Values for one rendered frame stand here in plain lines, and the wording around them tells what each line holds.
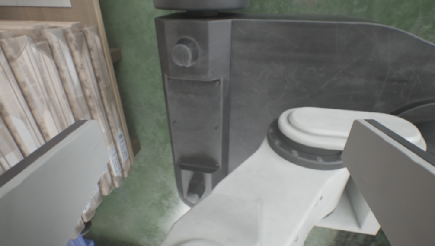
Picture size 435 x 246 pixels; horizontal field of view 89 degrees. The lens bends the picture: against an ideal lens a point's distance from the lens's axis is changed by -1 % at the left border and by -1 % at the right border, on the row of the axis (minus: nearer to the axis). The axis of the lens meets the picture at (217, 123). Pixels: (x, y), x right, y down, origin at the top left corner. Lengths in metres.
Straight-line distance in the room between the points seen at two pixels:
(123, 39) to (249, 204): 0.60
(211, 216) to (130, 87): 0.61
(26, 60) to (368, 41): 0.60
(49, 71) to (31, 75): 0.06
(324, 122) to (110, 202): 1.08
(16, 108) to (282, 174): 0.46
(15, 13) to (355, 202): 0.91
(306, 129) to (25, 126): 0.49
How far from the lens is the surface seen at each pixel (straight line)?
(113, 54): 0.73
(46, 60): 0.57
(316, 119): 0.38
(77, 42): 0.61
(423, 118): 0.56
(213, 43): 0.43
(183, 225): 0.23
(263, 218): 0.28
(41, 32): 0.59
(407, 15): 0.69
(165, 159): 0.89
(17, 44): 0.52
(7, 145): 0.53
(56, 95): 0.59
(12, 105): 0.52
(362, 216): 0.48
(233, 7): 0.45
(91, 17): 0.67
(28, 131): 0.54
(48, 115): 0.56
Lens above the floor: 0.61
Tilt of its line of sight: 57 degrees down
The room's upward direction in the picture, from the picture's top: 159 degrees counter-clockwise
